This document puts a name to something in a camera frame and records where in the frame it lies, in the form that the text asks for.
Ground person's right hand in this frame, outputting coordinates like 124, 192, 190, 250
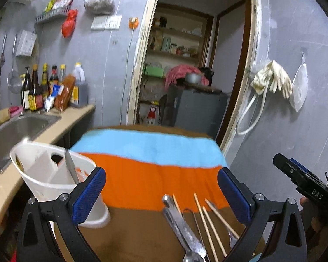
300, 197, 322, 233

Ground white hose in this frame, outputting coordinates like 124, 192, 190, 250
236, 83, 269, 136

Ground blue white packet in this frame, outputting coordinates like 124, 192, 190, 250
44, 84, 64, 112

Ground pink red cloth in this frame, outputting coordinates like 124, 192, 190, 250
165, 64, 209, 91

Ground stainless steel sink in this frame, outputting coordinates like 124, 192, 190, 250
0, 112, 61, 173

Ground yellow sponge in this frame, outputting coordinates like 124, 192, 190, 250
0, 108, 10, 125

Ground metal mesh skimmer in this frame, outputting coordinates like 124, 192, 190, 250
7, 34, 22, 94

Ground white plastic utensil holder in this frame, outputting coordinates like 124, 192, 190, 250
9, 143, 111, 228

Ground cream rubber gloves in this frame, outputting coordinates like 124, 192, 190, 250
251, 60, 293, 99

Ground dark soy sauce bottle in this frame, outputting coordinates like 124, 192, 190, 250
28, 64, 44, 111

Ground wooden shelf unit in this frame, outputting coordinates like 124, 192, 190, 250
136, 2, 213, 124

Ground steel knife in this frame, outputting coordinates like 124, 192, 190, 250
64, 149, 79, 184

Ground white hanging box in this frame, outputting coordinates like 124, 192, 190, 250
16, 30, 37, 57

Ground green box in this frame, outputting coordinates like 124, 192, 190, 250
144, 65, 164, 78

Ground white mesh strainer bag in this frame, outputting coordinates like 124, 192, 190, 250
290, 52, 308, 112

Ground dark grey cabinet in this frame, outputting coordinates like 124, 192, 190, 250
161, 84, 229, 138

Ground small metal pot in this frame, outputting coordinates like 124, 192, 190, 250
185, 72, 202, 84

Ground grey wall shelf rack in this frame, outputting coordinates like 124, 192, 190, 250
35, 6, 71, 24

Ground red plastic bag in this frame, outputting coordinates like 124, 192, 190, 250
61, 10, 78, 38

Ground large dark vinegar jug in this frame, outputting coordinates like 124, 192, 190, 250
70, 62, 88, 108

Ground brown spice bag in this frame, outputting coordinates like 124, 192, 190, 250
54, 74, 76, 112

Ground thin metal whisk loop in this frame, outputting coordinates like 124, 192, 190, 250
182, 208, 210, 262

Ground orange wall hook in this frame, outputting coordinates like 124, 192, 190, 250
128, 17, 139, 30

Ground striped blue orange brown cloth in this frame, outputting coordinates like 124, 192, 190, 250
72, 125, 244, 261

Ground red white bottle on floor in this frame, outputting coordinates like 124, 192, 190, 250
147, 104, 158, 125

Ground white wall socket panel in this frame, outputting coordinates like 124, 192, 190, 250
91, 15, 122, 30

